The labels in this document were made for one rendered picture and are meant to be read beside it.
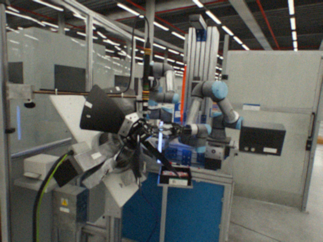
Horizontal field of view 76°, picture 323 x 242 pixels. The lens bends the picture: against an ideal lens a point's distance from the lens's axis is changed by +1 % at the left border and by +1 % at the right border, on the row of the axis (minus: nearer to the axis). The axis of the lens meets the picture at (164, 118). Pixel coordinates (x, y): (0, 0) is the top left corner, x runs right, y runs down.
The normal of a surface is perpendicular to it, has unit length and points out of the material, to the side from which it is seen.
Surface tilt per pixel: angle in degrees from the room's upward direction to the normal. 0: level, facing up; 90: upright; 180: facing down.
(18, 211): 90
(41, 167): 90
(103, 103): 77
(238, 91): 90
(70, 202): 90
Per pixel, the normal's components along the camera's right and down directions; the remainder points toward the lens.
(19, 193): 0.95, 0.10
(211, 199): -0.29, 0.11
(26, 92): 0.31, 0.15
